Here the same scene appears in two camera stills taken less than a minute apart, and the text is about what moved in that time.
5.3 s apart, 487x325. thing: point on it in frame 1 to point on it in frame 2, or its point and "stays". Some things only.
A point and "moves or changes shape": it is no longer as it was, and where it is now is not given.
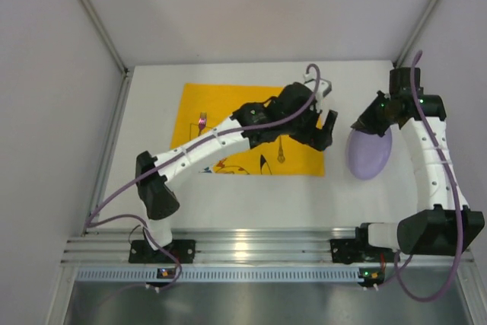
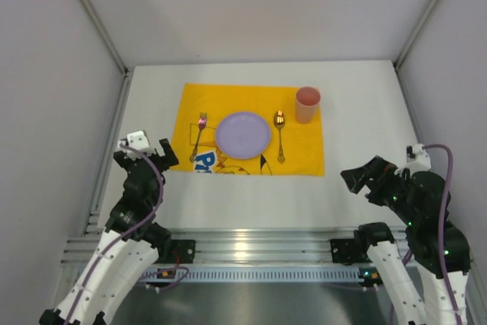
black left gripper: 317,132 to 148,160
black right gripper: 372,120 to 379,172
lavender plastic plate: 367,152 moves or changes shape
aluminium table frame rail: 240,246 stays
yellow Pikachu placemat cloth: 202,106 stays
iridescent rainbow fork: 202,122 stays
